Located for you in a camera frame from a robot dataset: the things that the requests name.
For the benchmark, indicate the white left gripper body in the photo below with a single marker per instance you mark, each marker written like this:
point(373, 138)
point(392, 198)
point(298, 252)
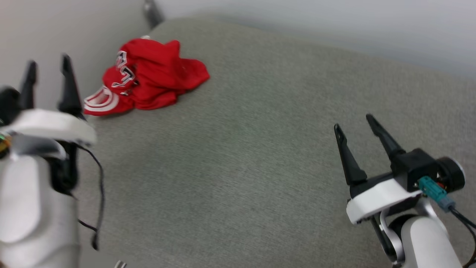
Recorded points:
point(48, 124)

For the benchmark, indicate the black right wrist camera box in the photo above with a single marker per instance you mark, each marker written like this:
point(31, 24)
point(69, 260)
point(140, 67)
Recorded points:
point(424, 167)

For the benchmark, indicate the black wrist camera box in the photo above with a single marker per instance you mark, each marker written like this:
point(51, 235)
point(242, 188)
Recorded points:
point(8, 102)
point(424, 167)

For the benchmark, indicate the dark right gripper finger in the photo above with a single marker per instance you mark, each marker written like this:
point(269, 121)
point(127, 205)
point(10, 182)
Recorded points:
point(385, 139)
point(348, 158)

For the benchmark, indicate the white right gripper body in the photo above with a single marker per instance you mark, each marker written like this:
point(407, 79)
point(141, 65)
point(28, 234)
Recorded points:
point(379, 197)

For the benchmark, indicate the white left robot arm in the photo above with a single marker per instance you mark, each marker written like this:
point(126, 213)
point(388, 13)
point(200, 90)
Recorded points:
point(29, 208)

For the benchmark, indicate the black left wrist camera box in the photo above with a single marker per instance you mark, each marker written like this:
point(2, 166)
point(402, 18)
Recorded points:
point(8, 102)

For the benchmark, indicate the grey metal pole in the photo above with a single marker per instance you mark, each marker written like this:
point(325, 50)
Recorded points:
point(152, 13)

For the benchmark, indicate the red basketball jersey white trim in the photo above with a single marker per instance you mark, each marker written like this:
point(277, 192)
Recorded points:
point(156, 74)

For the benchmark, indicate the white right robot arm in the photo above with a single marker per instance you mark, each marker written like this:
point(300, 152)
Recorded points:
point(427, 242)

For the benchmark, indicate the grey fabric sofa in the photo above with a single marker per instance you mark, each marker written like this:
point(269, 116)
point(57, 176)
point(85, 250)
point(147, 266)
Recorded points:
point(260, 149)

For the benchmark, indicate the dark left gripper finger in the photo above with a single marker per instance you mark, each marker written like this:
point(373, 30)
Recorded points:
point(28, 87)
point(69, 89)

